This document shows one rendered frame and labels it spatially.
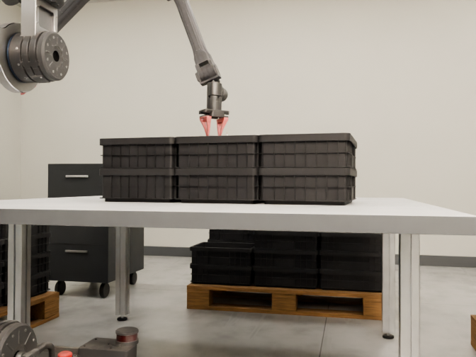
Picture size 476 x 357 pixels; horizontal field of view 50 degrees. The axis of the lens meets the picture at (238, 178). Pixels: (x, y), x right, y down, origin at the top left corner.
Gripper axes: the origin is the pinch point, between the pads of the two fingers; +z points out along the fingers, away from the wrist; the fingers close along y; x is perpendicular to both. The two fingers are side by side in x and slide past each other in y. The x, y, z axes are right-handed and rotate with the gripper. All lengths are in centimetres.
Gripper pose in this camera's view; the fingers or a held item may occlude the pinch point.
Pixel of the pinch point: (213, 134)
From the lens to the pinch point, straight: 194.3
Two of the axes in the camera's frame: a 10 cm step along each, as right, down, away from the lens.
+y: -8.8, -0.3, -4.8
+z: -0.2, 10.0, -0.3
